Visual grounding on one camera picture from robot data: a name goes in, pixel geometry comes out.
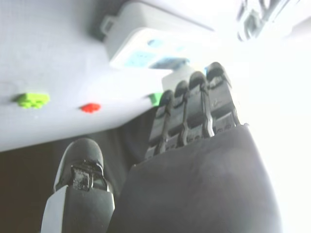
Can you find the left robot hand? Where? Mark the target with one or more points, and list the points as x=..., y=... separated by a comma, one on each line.
x=194, y=182

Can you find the white power strip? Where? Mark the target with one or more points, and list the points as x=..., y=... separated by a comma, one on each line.
x=121, y=36

